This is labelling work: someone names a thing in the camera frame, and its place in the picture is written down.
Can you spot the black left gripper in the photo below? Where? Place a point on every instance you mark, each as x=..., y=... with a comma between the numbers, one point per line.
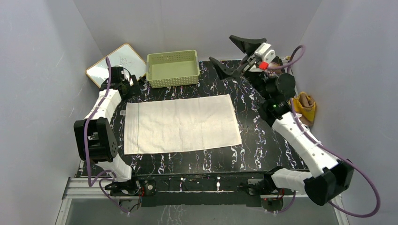
x=133, y=90

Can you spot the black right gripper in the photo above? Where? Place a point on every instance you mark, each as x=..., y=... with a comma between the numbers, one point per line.
x=225, y=72

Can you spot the white terry towel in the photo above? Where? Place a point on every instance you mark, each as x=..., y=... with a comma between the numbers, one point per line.
x=180, y=125

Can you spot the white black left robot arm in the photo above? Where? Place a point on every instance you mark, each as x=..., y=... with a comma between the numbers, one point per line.
x=96, y=142

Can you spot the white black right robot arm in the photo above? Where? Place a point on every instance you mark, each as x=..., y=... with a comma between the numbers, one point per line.
x=327, y=175

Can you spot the wood framed whiteboard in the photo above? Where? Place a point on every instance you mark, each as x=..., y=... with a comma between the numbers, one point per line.
x=124, y=56

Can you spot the green perforated plastic basket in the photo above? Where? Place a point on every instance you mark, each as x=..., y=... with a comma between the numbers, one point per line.
x=168, y=69

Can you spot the orange brown towel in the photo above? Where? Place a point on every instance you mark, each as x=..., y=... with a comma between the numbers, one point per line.
x=305, y=108

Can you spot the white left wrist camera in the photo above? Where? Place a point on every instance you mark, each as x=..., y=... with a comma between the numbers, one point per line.
x=126, y=73

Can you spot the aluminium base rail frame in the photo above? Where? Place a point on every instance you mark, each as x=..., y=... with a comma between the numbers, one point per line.
x=203, y=200

